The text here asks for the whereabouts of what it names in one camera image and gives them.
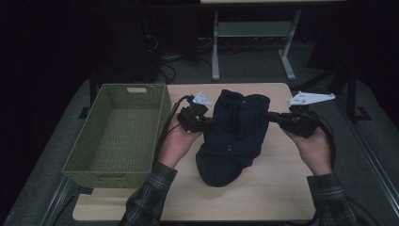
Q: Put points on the person's right hand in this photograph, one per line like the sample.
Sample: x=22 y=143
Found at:
x=312 y=150

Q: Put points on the green woven basket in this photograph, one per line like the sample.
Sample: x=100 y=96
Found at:
x=119 y=135

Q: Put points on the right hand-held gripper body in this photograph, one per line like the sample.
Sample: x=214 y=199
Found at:
x=298 y=124

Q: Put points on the black metal stand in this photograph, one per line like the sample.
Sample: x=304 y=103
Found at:
x=351 y=94

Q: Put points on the dark navy garment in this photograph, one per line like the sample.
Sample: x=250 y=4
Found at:
x=233 y=141

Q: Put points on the white metal table frame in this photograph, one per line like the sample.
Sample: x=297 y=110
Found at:
x=251 y=29

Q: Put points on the person's left hand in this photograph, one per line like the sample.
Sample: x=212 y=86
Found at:
x=177 y=144

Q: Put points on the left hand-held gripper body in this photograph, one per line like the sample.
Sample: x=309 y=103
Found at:
x=193 y=117

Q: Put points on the metal floor rail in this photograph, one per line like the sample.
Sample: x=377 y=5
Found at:
x=58 y=201
x=370 y=147

